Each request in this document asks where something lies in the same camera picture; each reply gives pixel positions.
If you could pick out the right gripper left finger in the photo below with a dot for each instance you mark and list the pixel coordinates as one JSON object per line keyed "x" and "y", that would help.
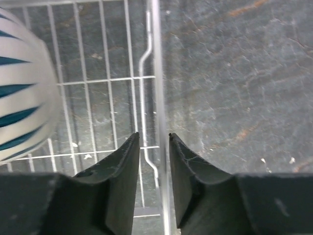
{"x": 115, "y": 176}

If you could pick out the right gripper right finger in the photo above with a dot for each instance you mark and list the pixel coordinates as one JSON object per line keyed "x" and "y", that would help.
{"x": 191, "y": 174}

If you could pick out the white wire dish rack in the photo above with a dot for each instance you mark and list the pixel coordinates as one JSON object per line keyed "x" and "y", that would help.
{"x": 108, "y": 69}

